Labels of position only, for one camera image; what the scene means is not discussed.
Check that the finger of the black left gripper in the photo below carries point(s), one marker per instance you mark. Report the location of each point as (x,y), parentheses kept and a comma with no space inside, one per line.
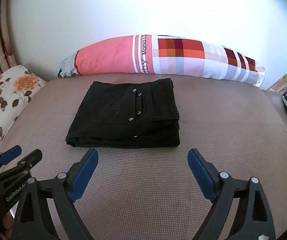
(23,167)
(9,155)

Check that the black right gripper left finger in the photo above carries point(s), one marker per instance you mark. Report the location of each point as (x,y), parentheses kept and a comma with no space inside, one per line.
(33,219)

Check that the black pants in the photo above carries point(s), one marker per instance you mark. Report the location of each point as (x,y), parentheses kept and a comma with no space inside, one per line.
(127,115)

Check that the person's left hand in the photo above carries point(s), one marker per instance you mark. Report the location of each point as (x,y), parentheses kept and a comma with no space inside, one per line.
(8,222)

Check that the white floral orange pillow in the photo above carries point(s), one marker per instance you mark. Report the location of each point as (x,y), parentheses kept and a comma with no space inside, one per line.
(17,87)

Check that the beige bed mattress sheet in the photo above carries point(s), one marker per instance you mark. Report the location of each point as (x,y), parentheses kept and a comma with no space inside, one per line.
(151,193)

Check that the cardboard box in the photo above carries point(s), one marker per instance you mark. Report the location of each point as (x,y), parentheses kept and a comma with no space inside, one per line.
(280,85)

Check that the pink checkered long pillow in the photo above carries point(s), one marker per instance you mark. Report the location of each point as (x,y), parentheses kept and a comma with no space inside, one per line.
(162,54)

